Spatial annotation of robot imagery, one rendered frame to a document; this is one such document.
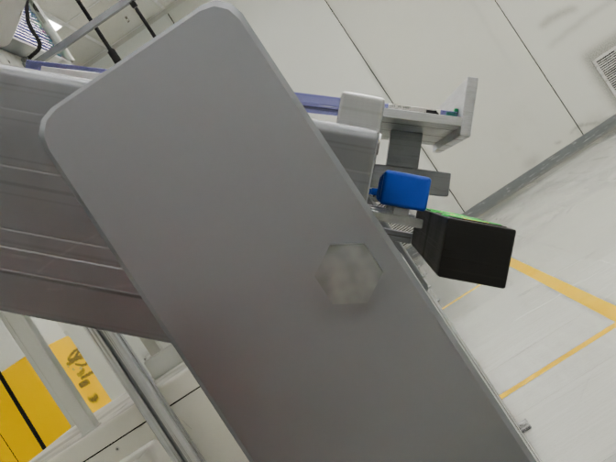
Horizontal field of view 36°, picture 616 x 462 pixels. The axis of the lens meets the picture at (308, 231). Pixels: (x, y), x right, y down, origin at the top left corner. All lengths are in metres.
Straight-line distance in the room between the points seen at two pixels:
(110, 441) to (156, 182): 1.62
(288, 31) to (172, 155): 8.27
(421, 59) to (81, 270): 8.19
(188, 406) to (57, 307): 1.51
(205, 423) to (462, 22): 6.98
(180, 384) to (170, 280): 1.56
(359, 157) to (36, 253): 0.09
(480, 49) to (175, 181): 8.29
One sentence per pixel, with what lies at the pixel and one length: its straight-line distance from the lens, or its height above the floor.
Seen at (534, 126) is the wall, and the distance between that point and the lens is 8.47.
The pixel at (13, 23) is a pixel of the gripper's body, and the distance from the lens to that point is 0.82.
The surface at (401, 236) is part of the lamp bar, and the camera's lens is 0.90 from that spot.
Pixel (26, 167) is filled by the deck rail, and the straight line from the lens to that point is 0.25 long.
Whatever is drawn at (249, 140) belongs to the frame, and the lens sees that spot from 0.20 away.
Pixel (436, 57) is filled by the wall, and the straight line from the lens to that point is 8.43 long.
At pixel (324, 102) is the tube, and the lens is 1.12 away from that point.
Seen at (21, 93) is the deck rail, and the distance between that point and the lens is 0.25.
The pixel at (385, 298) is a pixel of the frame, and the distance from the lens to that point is 0.19.
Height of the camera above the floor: 0.71
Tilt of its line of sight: level
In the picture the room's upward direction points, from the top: 33 degrees counter-clockwise
